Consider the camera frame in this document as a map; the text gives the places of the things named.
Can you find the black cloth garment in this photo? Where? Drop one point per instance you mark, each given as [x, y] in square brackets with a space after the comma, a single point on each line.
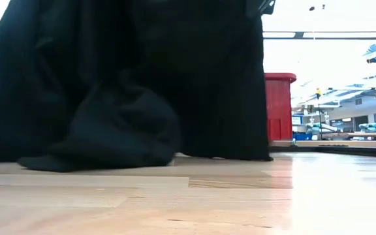
[126, 81]

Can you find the red plastic laundry bin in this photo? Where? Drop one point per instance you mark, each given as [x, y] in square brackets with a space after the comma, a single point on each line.
[279, 107]

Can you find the dark ceiling fixture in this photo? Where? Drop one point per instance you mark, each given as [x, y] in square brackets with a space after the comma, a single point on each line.
[374, 59]

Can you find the blue background crate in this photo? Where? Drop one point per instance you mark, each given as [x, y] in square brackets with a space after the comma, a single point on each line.
[302, 136]

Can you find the background wooden table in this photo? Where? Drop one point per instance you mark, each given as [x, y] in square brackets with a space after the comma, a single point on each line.
[370, 134]

